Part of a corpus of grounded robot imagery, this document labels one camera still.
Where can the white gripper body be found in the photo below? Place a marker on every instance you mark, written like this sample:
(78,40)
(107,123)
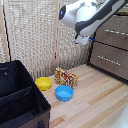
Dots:
(81,39)

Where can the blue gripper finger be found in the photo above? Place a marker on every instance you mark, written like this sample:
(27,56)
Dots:
(92,39)

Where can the yellow bowl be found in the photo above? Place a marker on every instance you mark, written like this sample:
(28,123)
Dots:
(43,83)

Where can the woven beige folding screen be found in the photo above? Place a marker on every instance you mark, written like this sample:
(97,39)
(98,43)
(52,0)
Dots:
(30,33)

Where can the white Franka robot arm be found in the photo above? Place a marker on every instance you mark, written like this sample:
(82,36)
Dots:
(90,15)

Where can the dark brown drawer cabinet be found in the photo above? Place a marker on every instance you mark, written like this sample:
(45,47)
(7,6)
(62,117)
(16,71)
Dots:
(124,12)

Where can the red yellow patterned box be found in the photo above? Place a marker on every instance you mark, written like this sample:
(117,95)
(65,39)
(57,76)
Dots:
(66,78)

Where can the blue bowl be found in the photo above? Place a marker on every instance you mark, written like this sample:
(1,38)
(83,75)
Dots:
(64,93)

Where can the black fabric storage box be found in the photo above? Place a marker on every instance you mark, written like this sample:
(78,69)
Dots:
(20,100)

